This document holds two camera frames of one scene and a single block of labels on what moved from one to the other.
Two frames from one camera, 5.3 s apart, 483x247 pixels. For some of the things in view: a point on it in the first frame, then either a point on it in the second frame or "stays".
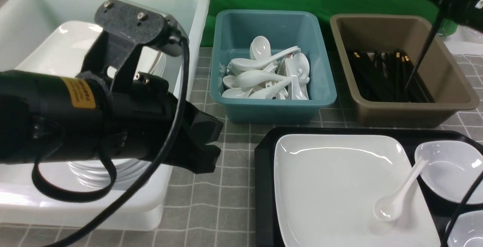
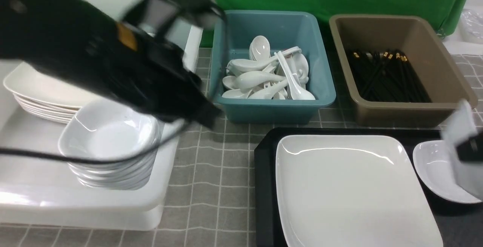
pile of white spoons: [283, 74] stays
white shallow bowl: [453, 168] stays
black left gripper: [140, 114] → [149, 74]
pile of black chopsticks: [390, 76] stays
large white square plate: [327, 187] stays
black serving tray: [268, 230] stays
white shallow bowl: [467, 230] → [468, 175]
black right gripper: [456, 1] → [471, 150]
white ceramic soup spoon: [388, 208] → [297, 93]
